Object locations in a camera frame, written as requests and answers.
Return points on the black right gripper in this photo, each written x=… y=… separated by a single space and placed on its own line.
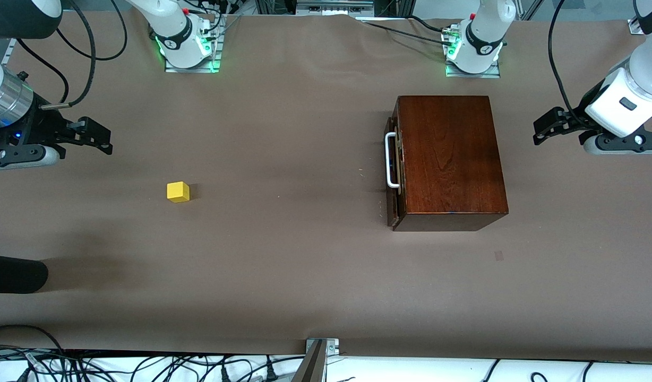
x=43 y=126

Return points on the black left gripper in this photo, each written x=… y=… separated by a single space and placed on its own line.
x=576 y=123

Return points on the yellow cube block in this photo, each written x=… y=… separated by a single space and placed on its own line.
x=178 y=192

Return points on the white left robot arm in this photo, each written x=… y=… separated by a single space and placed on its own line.
x=485 y=32

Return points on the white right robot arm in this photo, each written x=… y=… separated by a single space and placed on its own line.
x=174 y=26

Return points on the dark brown wooden cabinet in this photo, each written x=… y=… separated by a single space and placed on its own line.
x=453 y=159

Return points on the black cylindrical object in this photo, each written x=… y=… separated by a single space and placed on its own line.
x=13 y=273

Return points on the brown table cover sheet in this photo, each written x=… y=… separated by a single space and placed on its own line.
x=283 y=265

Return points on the aluminium arm base plate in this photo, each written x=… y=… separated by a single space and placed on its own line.
x=472 y=75
x=215 y=53

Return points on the aluminium frame structure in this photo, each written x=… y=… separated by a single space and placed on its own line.
x=331 y=6

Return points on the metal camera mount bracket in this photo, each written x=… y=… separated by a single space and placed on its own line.
x=315 y=366

